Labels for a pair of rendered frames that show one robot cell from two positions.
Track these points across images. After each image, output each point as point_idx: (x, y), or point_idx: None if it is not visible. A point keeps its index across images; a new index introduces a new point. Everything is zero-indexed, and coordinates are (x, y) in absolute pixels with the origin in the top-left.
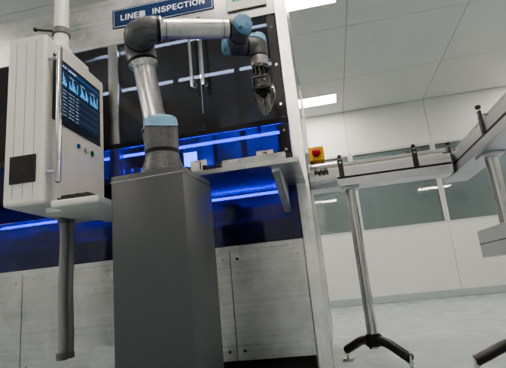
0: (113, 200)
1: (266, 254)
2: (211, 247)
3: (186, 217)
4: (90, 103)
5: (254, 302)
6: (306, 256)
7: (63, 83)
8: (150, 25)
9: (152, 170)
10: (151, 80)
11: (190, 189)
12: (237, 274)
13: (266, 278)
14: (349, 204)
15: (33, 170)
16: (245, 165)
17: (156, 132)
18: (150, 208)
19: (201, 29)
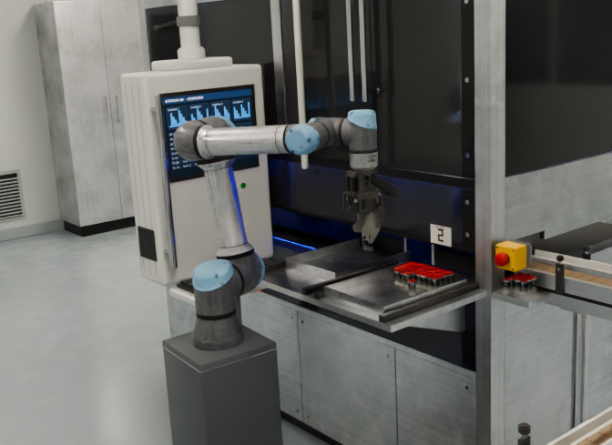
0: (165, 365)
1: (433, 373)
2: (270, 421)
3: (206, 419)
4: (235, 116)
5: (416, 422)
6: (477, 398)
7: (180, 124)
8: (188, 149)
9: (184, 354)
10: (219, 193)
11: (219, 382)
12: (402, 380)
13: (431, 402)
14: (573, 333)
15: (153, 249)
16: (339, 310)
17: (198, 298)
18: (185, 392)
19: (249, 150)
